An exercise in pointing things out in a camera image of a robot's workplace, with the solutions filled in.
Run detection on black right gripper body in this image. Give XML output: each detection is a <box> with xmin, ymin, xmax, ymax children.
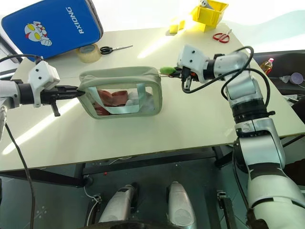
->
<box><xmin>180</xmin><ymin>66</ymin><xmax>200</xmax><ymax>91</ymax></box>

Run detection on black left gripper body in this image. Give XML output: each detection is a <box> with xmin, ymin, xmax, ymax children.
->
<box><xmin>40</xmin><ymin>85</ymin><xmax>70</xmax><ymax>117</ymax></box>

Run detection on green pouch with clear window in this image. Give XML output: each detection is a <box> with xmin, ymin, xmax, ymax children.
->
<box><xmin>78</xmin><ymin>66</ymin><xmax>163</xmax><ymax>120</ymax></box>

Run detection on red cloth inside pouch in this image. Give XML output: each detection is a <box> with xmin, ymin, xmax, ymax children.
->
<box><xmin>93</xmin><ymin>89</ymin><xmax>134</xmax><ymax>115</ymax></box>

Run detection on clear packing tape roll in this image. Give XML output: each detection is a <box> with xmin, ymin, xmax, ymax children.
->
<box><xmin>76</xmin><ymin>43</ymin><xmax>102</xmax><ymax>64</ymax></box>

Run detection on yellow plastic bin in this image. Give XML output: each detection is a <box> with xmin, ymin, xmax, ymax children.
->
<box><xmin>190</xmin><ymin>0</ymin><xmax>230</xmax><ymax>32</ymax></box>

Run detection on blue RXIONG cartoon case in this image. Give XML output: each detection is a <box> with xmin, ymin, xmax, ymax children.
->
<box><xmin>0</xmin><ymin>0</ymin><xmax>104</xmax><ymax>61</ymax></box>

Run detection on grey object in bin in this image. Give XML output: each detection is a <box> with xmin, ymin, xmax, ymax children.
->
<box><xmin>199</xmin><ymin>0</ymin><xmax>215</xmax><ymax>10</ymax></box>

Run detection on orange drink bottle pink cap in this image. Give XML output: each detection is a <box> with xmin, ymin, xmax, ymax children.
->
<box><xmin>259</xmin><ymin>57</ymin><xmax>275</xmax><ymax>76</ymax></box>

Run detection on black seat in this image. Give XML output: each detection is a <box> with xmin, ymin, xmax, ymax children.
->
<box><xmin>256</xmin><ymin>49</ymin><xmax>305</xmax><ymax>96</ymax></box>

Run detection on purple round lid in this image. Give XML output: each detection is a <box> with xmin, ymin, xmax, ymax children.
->
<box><xmin>290</xmin><ymin>72</ymin><xmax>305</xmax><ymax>84</ymax></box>

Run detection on silver left robot leg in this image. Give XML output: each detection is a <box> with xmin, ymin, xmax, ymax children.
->
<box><xmin>98</xmin><ymin>183</ymin><xmax>140</xmax><ymax>224</ymax></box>

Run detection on silver robot leg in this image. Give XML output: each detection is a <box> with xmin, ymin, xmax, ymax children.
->
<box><xmin>166</xmin><ymin>181</ymin><xmax>198</xmax><ymax>229</ymax></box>
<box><xmin>98</xmin><ymin>183</ymin><xmax>140</xmax><ymax>224</ymax></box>

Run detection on silver right robot leg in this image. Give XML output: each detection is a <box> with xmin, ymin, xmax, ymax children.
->
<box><xmin>166</xmin><ymin>181</ymin><xmax>198</xmax><ymax>229</ymax></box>

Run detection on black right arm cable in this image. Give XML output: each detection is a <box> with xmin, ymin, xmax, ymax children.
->
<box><xmin>181</xmin><ymin>45</ymin><xmax>270</xmax><ymax>113</ymax></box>

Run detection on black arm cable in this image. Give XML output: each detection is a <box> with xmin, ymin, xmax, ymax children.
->
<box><xmin>181</xmin><ymin>45</ymin><xmax>270</xmax><ymax>113</ymax></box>
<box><xmin>0</xmin><ymin>54</ymin><xmax>44</xmax><ymax>65</ymax></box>

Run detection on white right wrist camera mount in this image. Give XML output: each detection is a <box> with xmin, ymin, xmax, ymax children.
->
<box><xmin>177</xmin><ymin>44</ymin><xmax>211</xmax><ymax>84</ymax></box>

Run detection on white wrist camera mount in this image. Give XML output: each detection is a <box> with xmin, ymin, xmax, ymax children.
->
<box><xmin>28</xmin><ymin>60</ymin><xmax>61</xmax><ymax>108</ymax></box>
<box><xmin>177</xmin><ymin>44</ymin><xmax>211</xmax><ymax>84</ymax></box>

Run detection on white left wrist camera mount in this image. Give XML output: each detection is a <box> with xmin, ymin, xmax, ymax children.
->
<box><xmin>28</xmin><ymin>60</ymin><xmax>61</xmax><ymax>108</ymax></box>

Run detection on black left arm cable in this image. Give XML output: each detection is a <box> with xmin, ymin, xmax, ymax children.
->
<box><xmin>0</xmin><ymin>54</ymin><xmax>44</xmax><ymax>65</ymax></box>

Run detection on red handled scissors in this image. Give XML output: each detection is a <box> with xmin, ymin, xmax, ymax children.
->
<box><xmin>212</xmin><ymin>29</ymin><xmax>233</xmax><ymax>44</ymax></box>

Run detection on black handled scissors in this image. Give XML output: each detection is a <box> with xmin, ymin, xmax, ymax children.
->
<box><xmin>99</xmin><ymin>44</ymin><xmax>134</xmax><ymax>56</ymax></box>

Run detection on dark thin hanging cable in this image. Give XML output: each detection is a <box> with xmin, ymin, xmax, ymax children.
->
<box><xmin>4</xmin><ymin>122</ymin><xmax>37</xmax><ymax>229</ymax></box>

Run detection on black metal table frame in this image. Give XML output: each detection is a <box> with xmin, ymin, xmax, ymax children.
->
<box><xmin>0</xmin><ymin>144</ymin><xmax>242</xmax><ymax>189</ymax></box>

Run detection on white thin floor cable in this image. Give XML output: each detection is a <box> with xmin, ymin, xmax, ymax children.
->
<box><xmin>83</xmin><ymin>185</ymin><xmax>101</xmax><ymax>208</ymax></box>

